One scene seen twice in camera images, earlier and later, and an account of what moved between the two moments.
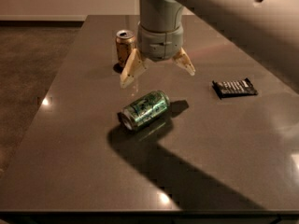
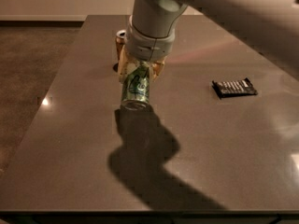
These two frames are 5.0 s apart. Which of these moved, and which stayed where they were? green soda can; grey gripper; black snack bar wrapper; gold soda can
Moved: grey gripper; green soda can
Stayed: gold soda can; black snack bar wrapper
